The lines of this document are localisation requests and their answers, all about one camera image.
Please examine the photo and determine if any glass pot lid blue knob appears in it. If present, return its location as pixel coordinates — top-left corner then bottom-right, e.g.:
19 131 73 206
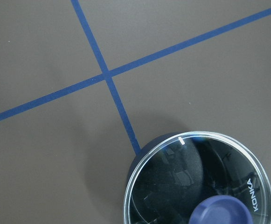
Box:
127 131 271 224

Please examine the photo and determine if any dark blue saucepan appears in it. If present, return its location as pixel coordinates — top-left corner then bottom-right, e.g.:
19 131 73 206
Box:
125 132 185 224

